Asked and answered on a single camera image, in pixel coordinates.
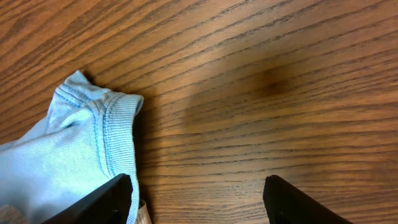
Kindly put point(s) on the light blue printed t-shirt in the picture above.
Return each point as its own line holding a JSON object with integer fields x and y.
{"x": 83, "y": 142}

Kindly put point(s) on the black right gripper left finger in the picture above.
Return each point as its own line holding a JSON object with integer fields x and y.
{"x": 108, "y": 204}

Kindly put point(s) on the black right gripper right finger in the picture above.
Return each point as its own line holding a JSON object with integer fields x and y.
{"x": 285, "y": 203}

